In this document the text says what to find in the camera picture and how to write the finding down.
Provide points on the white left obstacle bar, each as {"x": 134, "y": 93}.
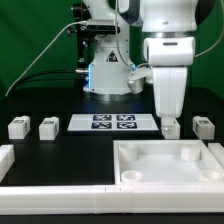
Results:
{"x": 7, "y": 158}

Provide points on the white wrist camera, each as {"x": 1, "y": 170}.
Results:
{"x": 139, "y": 76}

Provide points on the white front obstacle bar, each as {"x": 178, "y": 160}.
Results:
{"x": 152, "y": 198}

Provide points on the white obstacle bar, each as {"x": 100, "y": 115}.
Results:
{"x": 7, "y": 158}
{"x": 218, "y": 151}
{"x": 152, "y": 198}

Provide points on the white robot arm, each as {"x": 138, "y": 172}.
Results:
{"x": 168, "y": 49}

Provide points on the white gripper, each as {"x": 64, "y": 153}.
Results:
{"x": 169, "y": 84}

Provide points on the white tag base sheet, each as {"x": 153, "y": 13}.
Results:
{"x": 112, "y": 122}

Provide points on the white right obstacle bar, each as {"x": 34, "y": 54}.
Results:
{"x": 218, "y": 151}

